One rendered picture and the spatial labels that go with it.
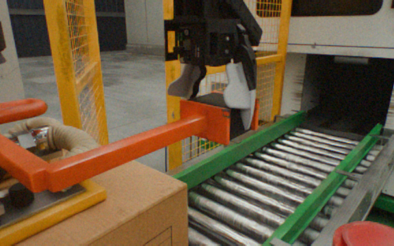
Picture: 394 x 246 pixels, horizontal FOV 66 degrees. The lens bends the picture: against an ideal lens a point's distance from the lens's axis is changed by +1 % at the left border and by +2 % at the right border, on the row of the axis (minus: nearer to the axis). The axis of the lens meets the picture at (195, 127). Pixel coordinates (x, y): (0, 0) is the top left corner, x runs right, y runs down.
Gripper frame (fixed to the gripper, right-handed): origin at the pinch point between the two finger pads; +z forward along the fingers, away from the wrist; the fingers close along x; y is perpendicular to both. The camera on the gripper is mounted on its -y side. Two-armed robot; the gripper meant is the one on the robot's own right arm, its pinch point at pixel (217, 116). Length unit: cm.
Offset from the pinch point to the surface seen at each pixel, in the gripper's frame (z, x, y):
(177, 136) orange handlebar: -0.2, 1.4, 10.3
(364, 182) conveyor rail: 48, 9, -93
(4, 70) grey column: 6, -120, -12
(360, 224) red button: 3.7, 22.0, 8.7
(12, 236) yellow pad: 11.3, -11.4, 26.2
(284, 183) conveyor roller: 54, -19, -80
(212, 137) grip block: 1.5, 2.4, 4.3
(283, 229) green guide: 44, -2, -37
